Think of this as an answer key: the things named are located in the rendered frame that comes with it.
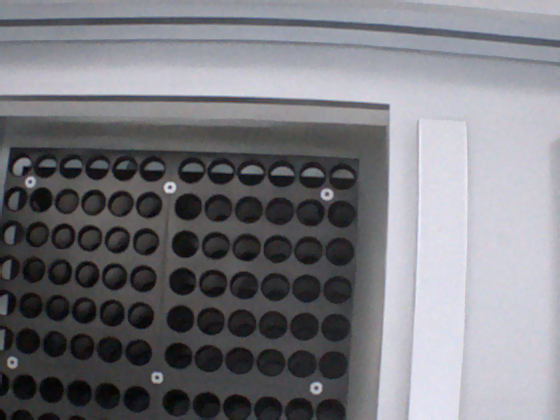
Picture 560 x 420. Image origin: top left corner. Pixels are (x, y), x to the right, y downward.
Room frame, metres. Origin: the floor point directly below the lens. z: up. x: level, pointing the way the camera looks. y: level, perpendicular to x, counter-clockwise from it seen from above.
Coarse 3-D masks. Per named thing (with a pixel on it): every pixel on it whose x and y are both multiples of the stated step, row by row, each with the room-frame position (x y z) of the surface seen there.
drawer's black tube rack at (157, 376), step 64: (64, 192) 0.18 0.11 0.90; (128, 192) 0.17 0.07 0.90; (192, 192) 0.17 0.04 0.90; (256, 192) 0.17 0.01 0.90; (0, 256) 0.15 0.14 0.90; (64, 256) 0.14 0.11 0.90; (128, 256) 0.14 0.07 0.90; (192, 256) 0.14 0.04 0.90; (256, 256) 0.14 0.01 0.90; (320, 256) 0.13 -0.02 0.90; (0, 320) 0.11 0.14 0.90; (64, 320) 0.11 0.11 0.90; (128, 320) 0.11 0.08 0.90; (192, 320) 0.11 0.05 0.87; (256, 320) 0.11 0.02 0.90; (320, 320) 0.10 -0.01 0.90; (0, 384) 0.08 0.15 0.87; (64, 384) 0.08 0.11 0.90; (128, 384) 0.08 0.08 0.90; (192, 384) 0.08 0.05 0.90; (256, 384) 0.08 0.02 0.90; (320, 384) 0.07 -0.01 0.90
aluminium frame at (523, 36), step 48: (0, 0) 0.24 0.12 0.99; (48, 0) 0.24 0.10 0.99; (96, 0) 0.23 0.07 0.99; (144, 0) 0.23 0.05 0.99; (192, 0) 0.23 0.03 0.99; (240, 0) 0.22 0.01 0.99; (288, 0) 0.22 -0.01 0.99; (336, 0) 0.22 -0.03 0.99; (384, 0) 0.22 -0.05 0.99; (432, 0) 0.22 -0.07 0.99; (480, 0) 0.22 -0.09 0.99; (528, 0) 0.22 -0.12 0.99; (432, 48) 0.21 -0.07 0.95; (480, 48) 0.21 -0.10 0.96; (528, 48) 0.21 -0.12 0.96
